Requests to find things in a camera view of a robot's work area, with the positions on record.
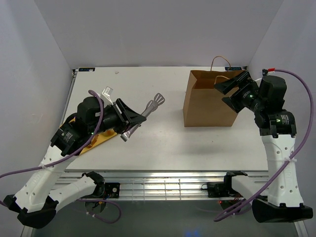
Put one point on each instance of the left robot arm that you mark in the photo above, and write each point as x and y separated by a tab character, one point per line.
37	203

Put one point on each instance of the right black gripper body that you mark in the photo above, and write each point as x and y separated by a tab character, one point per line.
247	96

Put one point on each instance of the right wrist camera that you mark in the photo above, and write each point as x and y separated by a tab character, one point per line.
265	72

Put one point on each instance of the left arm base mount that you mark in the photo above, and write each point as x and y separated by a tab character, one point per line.
110	190

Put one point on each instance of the yellow plastic tray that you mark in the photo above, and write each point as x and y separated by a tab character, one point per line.
97	139

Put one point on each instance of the metal serving tongs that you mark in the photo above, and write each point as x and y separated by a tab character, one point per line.
150	108

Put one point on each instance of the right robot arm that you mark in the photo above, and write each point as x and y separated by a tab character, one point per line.
279	200

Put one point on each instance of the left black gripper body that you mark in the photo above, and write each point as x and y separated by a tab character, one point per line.
113	119

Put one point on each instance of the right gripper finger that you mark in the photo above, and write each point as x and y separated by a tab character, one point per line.
232	103
238	81

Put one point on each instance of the brown paper bag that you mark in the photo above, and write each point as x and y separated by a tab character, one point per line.
203	105

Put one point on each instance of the aluminium frame rail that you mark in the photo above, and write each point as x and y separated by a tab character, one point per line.
137	185

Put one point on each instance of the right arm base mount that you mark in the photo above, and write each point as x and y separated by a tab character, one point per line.
215	190

